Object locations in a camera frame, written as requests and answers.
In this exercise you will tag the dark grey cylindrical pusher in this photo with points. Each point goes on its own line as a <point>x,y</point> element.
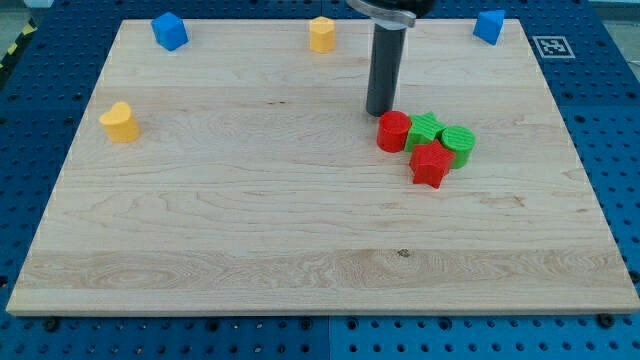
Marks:
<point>385,62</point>

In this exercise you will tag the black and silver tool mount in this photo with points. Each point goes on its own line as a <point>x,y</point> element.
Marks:
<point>400,13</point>

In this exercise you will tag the red cylinder block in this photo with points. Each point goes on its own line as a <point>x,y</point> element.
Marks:
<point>393,131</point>

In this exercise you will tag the green star block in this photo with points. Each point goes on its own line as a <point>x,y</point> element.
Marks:
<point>424,129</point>

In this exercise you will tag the red star block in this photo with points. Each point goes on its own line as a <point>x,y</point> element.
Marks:
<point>430,163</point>

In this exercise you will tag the yellow hexagon block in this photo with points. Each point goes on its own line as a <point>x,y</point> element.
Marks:
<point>322,35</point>

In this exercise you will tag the blue triangle block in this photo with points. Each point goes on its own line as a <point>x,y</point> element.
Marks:
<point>489,25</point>

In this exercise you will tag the green cylinder block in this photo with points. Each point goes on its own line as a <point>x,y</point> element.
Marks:
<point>461,141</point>

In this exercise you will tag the black white fiducial marker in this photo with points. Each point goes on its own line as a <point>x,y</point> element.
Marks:
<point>553,47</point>

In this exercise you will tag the wooden board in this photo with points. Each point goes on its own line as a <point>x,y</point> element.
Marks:
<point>256,186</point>

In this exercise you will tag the blue cube block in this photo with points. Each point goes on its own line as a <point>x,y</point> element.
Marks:
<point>169,31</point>

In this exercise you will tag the yellow heart block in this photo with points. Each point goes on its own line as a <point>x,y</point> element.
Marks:
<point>120,124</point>

